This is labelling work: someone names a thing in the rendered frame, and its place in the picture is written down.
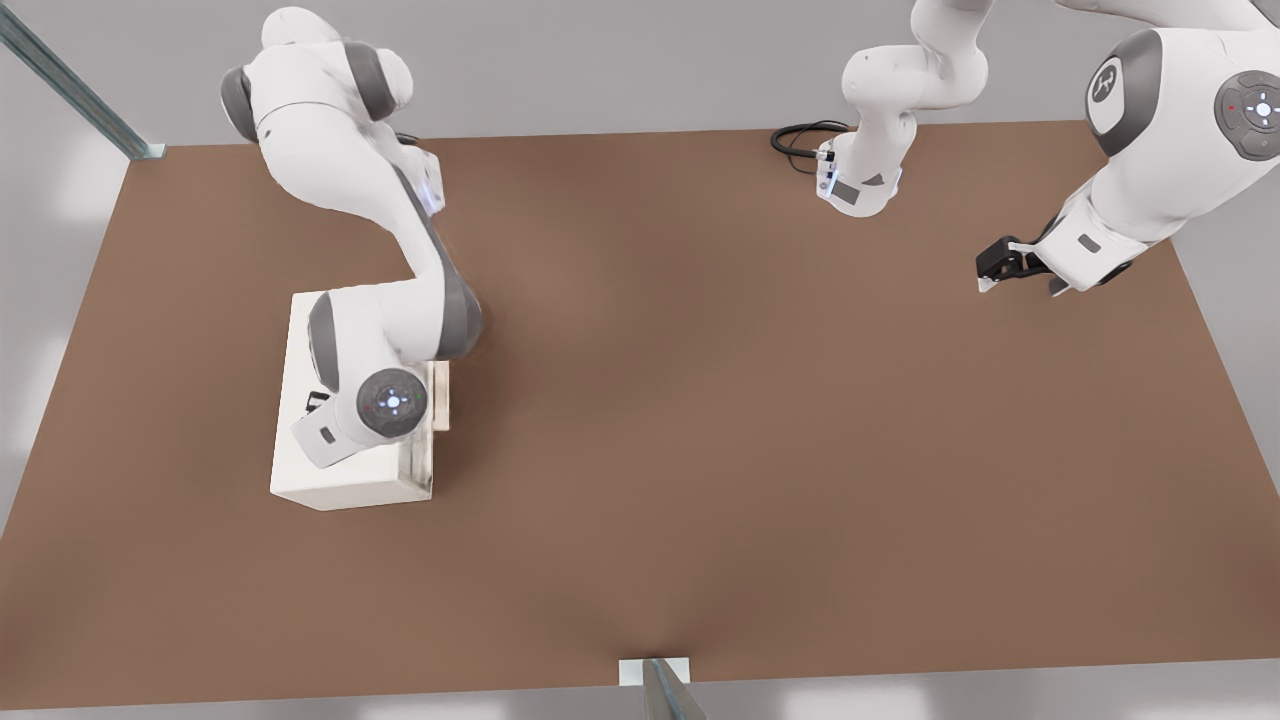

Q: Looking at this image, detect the black cable loop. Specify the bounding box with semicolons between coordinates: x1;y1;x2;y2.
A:
770;120;852;177

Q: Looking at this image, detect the white oven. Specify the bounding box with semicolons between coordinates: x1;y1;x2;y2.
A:
269;290;452;512

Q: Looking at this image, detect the silver frame post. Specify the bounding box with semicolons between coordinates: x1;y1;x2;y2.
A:
0;4;167;162
618;656;708;720

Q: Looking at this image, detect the oven door with pale handle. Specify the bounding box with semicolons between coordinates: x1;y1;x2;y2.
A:
399;359;452;503

